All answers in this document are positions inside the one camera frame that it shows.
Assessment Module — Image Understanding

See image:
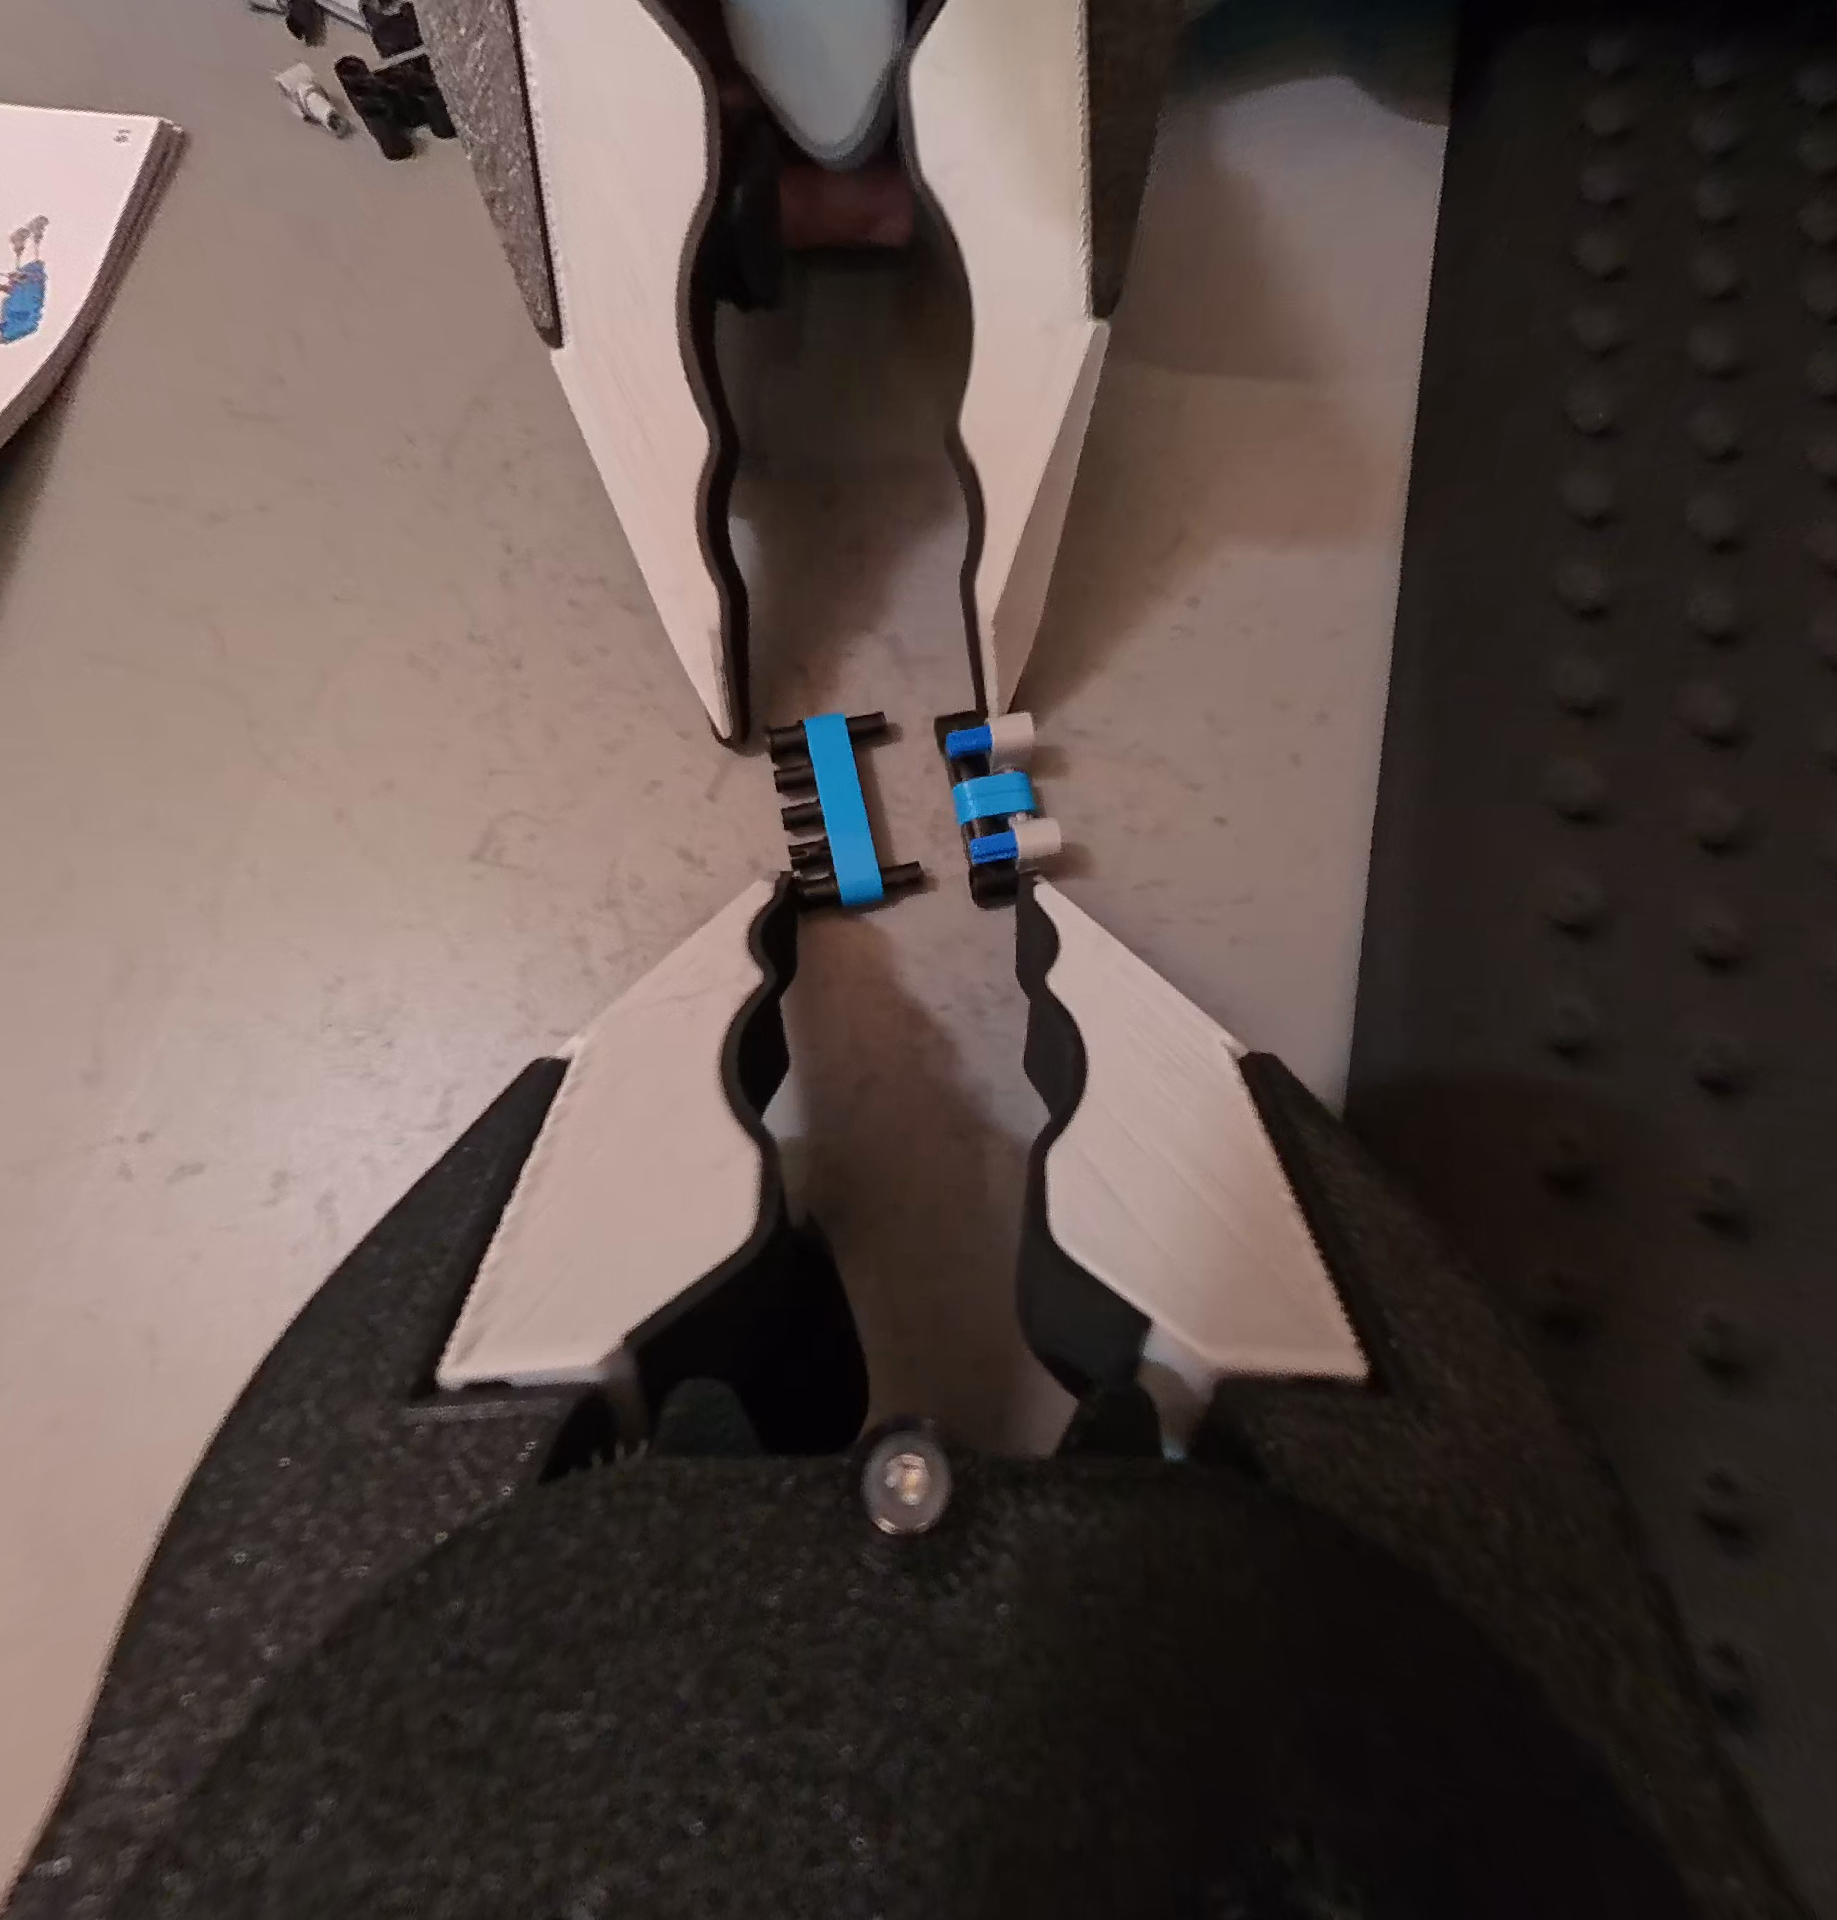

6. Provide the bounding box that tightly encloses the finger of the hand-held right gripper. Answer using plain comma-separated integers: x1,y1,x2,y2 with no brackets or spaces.
515,0,757,747
909,0,1115,717

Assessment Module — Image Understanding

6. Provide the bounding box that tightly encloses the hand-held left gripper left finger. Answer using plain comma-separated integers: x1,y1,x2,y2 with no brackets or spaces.
432,876,801,1390

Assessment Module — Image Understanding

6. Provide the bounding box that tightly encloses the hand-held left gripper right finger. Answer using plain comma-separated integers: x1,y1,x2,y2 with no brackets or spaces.
1014,882,1374,1390

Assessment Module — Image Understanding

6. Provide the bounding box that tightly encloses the grey and blue connector assembly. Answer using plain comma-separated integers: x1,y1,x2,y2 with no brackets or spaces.
940,712,1068,910

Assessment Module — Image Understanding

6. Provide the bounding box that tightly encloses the blue beam with black pins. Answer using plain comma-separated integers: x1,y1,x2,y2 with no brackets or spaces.
764,712,925,910

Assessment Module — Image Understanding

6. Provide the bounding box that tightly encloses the grey desk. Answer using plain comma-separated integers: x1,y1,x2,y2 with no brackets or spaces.
0,0,1451,1920

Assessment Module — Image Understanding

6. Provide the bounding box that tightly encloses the pile of small building parts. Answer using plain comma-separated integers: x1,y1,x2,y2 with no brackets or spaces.
249,0,459,162

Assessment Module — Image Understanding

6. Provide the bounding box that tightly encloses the open instruction booklet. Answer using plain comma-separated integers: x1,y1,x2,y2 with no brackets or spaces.
0,98,186,495

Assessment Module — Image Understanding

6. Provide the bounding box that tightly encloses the dark dimpled mat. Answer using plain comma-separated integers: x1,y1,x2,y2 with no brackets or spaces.
1347,0,1837,1920

